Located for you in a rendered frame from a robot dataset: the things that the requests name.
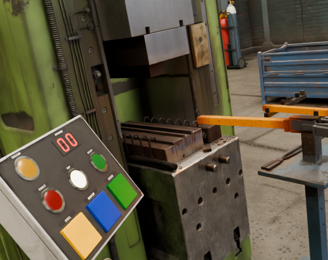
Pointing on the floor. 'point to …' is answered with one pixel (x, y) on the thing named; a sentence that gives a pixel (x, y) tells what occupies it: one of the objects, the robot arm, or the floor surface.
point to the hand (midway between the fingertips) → (304, 124)
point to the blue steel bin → (299, 70)
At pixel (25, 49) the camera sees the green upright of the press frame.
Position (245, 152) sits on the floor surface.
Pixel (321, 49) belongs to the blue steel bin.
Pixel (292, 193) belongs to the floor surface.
